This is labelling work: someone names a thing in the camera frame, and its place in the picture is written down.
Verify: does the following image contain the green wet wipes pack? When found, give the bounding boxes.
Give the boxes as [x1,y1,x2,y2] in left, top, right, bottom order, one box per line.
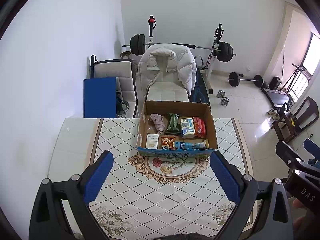
[164,113,181,135]

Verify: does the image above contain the light blue snack packet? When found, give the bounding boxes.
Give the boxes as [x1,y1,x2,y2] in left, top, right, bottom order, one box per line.
[174,140,209,150]

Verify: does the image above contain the purple fluffy cloth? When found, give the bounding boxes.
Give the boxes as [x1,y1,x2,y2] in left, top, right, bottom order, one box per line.
[150,113,165,134]

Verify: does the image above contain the blue white tissue pack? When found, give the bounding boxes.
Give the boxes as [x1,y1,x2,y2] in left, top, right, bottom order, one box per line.
[180,118,195,139]

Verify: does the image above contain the white chair black frame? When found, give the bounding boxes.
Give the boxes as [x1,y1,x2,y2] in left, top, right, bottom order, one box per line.
[89,55,138,118]

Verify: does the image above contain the dark wooden chair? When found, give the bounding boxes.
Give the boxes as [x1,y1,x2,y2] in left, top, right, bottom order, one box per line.
[271,96,319,143]

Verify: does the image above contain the barbell on floor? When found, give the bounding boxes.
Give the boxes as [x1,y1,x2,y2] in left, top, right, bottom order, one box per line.
[228,72,264,88]

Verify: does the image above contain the white puffer jacket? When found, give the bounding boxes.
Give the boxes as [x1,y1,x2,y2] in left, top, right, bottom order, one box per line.
[138,43,197,102]

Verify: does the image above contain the orange panda snack bag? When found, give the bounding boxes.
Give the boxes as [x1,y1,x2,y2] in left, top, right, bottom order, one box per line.
[161,136,176,150]

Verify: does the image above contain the black blue weight bench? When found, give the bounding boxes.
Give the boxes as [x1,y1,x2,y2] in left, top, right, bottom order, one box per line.
[189,69,210,105]

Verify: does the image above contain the white barbell rack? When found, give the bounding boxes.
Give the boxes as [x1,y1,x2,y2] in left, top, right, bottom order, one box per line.
[141,24,224,96]

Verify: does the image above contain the person's dark fleece clothing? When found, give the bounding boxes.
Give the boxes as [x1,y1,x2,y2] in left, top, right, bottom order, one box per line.
[156,234,216,240]

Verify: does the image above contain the person's right hand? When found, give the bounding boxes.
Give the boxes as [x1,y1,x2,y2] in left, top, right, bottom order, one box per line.
[292,198,309,235]

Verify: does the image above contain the treadmill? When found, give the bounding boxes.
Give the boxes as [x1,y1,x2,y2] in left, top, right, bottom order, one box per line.
[261,88,294,109]

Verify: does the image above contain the cardboard box blue printed sides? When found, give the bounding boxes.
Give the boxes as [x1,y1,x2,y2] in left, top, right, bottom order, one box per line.
[136,101,217,158]

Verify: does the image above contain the chrome dumbbell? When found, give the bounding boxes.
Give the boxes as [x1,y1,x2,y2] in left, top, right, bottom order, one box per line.
[216,90,229,106]

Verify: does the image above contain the white padded chair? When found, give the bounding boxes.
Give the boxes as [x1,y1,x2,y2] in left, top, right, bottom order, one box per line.
[146,82,189,102]

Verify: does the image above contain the barbell on rack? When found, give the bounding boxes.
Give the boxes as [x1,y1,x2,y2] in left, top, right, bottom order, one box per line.
[122,34,236,62]

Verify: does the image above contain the red snack packet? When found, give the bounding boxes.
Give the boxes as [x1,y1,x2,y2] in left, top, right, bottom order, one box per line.
[193,117,206,138]

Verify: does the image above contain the patterned table cover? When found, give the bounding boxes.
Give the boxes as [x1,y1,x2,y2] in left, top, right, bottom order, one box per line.
[89,118,235,239]

